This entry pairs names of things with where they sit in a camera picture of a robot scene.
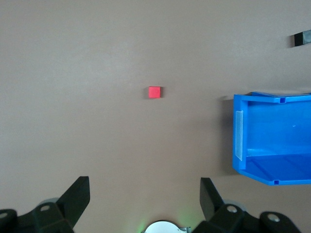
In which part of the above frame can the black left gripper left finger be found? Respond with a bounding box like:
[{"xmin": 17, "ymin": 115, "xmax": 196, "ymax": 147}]
[{"xmin": 0, "ymin": 176, "xmax": 90, "ymax": 233}]

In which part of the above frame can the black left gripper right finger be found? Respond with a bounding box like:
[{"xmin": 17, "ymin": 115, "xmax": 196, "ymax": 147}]
[{"xmin": 194, "ymin": 178, "xmax": 302, "ymax": 233}]

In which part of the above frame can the small red cube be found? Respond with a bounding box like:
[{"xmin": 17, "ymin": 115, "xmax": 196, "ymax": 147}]
[{"xmin": 148, "ymin": 86, "xmax": 163, "ymax": 100}]

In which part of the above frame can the small black cube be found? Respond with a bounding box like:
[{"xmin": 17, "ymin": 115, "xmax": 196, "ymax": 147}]
[{"xmin": 290, "ymin": 30, "xmax": 311, "ymax": 48}]

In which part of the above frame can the blue plastic storage bin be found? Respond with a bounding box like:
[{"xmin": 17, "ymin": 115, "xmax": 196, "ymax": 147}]
[{"xmin": 232, "ymin": 91, "xmax": 311, "ymax": 186}]

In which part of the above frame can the brown table mat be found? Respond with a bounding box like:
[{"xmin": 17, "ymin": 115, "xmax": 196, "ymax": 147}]
[{"xmin": 0, "ymin": 0, "xmax": 311, "ymax": 233}]

